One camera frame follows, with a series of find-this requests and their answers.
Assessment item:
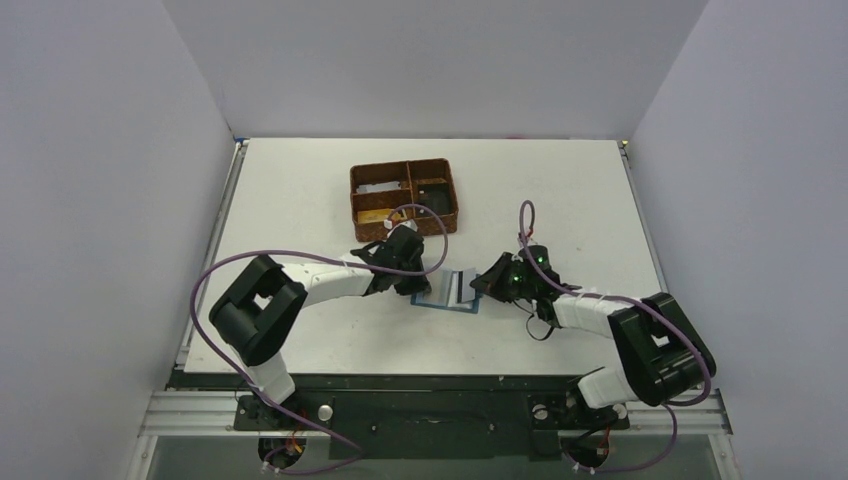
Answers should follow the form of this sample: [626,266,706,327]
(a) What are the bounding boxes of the blue leather card holder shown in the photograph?
[410,268,482,314]

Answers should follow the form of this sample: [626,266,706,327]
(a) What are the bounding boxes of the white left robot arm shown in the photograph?
[208,225,430,405]

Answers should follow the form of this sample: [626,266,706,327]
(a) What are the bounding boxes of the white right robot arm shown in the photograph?
[470,245,716,409]

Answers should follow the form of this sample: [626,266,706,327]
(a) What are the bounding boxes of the gold card in basket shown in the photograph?
[356,208,407,224]

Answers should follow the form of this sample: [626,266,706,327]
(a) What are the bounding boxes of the silver cards in basket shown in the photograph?
[355,181,403,194]

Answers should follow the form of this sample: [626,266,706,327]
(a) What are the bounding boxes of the black items in basket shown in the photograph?
[416,183,453,216]

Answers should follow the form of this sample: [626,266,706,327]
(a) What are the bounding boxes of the brown woven divided basket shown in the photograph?
[349,158,460,243]

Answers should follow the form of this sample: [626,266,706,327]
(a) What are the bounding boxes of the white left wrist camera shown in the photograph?
[383,219,418,232]

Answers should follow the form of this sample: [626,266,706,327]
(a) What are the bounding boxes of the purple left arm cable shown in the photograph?
[189,203,450,477]

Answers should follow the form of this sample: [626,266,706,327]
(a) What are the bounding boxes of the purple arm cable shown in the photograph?
[517,199,714,476]
[189,203,450,477]

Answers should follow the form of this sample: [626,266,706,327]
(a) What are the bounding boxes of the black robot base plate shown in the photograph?
[167,370,630,466]

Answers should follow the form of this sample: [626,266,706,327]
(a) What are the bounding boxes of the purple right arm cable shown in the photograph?
[517,199,714,476]

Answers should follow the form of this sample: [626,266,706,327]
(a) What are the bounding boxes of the aluminium frame rail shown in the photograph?
[135,389,733,439]

